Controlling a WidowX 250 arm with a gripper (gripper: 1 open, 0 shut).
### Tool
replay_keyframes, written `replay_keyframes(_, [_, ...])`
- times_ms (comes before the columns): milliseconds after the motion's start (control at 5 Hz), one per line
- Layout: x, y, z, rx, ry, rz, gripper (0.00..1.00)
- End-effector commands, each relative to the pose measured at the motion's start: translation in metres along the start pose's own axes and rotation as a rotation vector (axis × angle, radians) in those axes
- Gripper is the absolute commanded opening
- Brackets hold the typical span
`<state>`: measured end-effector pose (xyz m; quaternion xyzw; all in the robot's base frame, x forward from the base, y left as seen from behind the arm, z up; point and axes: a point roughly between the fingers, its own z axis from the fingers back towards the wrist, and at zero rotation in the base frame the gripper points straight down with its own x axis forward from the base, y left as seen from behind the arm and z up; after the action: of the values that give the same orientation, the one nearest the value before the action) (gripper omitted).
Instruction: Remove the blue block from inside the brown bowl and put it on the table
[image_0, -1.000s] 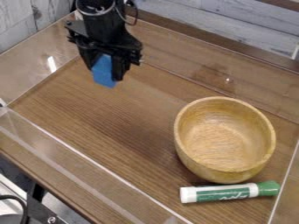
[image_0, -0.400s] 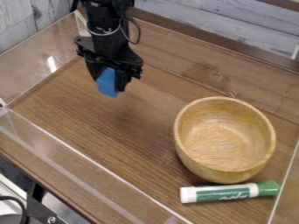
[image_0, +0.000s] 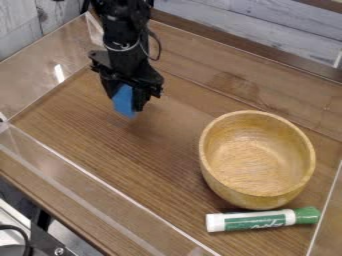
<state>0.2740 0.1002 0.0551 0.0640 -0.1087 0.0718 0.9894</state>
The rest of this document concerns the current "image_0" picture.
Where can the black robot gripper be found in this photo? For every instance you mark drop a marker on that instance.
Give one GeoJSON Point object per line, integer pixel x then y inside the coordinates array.
{"type": "Point", "coordinates": [119, 69]}

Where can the blue foam block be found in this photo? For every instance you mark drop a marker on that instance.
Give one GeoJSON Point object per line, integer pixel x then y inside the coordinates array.
{"type": "Point", "coordinates": [123, 101]}

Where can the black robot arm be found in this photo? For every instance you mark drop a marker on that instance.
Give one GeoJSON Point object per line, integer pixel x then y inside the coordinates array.
{"type": "Point", "coordinates": [126, 33]}

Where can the brown wooden bowl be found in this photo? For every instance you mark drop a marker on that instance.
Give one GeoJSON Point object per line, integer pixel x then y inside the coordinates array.
{"type": "Point", "coordinates": [257, 159]}

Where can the green and white marker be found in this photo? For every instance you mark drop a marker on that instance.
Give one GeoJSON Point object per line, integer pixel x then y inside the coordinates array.
{"type": "Point", "coordinates": [257, 220]}

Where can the clear acrylic corner bracket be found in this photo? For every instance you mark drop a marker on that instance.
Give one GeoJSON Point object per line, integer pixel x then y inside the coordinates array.
{"type": "Point", "coordinates": [95, 29]}

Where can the black metal table bracket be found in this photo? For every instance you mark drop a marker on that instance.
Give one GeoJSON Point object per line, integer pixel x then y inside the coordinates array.
{"type": "Point", "coordinates": [46, 245]}

